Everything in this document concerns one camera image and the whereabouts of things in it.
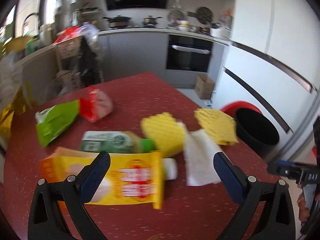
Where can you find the gold foil bag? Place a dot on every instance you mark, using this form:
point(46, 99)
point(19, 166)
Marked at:
point(19, 105)

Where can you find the light green white-cap bottle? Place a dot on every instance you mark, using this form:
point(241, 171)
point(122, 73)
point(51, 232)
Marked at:
point(170, 170)

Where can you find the red and clear wrapper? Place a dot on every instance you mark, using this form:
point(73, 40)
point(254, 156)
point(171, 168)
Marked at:
point(97, 106)

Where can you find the cardboard box on floor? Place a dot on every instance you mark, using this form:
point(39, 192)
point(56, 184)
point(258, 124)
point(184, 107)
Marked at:
point(204, 87)

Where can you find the clear plastic bag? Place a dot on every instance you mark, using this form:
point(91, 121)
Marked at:
point(11, 77)

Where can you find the black plastic bag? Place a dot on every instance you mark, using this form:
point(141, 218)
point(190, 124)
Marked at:
point(87, 65)

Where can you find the white refrigerator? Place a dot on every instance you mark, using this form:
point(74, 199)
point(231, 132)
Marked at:
point(273, 63)

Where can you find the copper pot on stove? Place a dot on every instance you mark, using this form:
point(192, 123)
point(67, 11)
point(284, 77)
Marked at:
point(150, 22)

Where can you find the green snack bag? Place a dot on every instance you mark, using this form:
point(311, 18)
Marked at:
point(53, 121)

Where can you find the person right hand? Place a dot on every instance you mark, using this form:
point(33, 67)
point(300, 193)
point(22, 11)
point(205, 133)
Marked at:
point(304, 212)

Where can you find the yellow snack bag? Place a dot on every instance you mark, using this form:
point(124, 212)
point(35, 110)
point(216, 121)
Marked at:
point(133, 178)

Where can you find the round patterned trivet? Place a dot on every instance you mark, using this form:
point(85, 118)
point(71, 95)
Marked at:
point(204, 15)

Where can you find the beige plastic basket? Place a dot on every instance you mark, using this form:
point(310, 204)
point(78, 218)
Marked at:
point(68, 48)

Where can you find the white paper towel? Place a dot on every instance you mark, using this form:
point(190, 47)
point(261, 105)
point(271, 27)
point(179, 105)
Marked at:
point(199, 151)

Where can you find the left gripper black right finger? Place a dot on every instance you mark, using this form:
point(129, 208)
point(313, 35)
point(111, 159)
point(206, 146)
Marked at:
point(277, 220)

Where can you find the black built-in oven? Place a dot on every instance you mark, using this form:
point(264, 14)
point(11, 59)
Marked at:
point(188, 54)

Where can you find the green label juice bottle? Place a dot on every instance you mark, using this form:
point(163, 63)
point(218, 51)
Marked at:
point(115, 142)

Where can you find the black trash bin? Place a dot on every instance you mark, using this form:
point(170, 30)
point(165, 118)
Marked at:
point(255, 130)

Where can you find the black wok on stove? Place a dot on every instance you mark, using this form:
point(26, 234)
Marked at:
point(118, 21)

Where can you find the yellow sponge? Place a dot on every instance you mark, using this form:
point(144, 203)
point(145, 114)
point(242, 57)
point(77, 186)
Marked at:
point(165, 132)
point(219, 126)

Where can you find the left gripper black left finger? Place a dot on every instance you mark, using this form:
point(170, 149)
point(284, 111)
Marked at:
point(46, 220)

